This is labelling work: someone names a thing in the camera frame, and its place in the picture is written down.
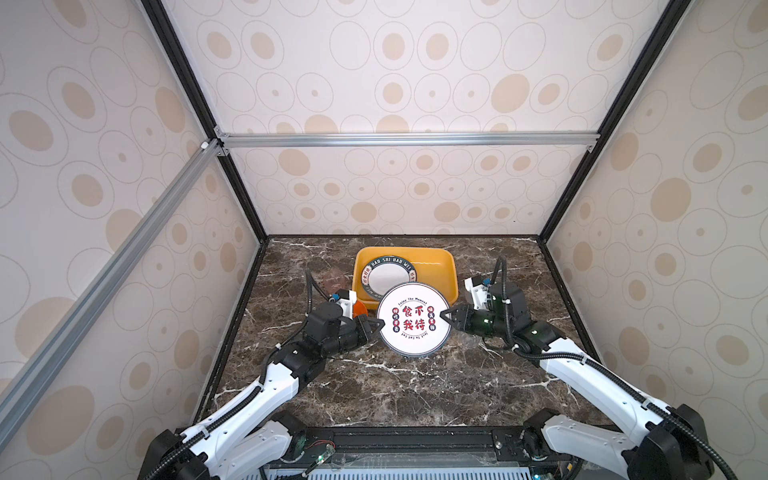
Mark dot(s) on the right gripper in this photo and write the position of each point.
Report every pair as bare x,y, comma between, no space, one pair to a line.
465,313

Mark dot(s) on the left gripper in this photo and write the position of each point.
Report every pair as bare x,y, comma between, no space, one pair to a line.
363,334

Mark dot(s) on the orange plastic bowl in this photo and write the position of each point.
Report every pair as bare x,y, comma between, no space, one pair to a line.
359,309

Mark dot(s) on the green rim lettered plate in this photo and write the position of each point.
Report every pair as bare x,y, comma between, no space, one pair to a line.
383,273

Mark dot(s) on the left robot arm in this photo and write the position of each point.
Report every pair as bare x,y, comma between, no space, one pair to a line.
241,436

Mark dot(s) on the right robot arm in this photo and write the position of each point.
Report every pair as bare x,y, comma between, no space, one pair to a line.
650,440

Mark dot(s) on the yellow plastic bin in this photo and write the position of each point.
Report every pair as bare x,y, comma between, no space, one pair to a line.
435,267

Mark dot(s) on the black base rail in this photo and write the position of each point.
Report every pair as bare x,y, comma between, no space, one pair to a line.
418,453

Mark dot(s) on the horizontal aluminium rail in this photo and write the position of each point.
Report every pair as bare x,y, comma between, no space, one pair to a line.
426,139

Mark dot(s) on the left diagonal aluminium rail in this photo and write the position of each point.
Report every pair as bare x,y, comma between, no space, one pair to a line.
49,359

